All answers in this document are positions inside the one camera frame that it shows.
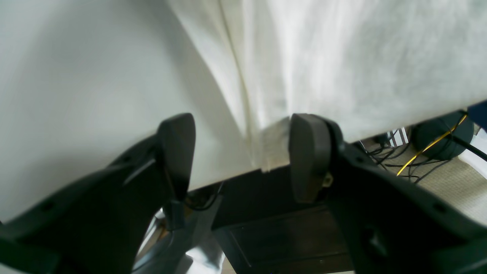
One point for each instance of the white printed t-shirt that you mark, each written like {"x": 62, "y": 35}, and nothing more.
{"x": 369, "y": 65}

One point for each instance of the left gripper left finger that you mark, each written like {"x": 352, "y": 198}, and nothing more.
{"x": 97, "y": 224}

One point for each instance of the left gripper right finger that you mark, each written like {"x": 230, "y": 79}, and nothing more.
{"x": 390, "y": 225}

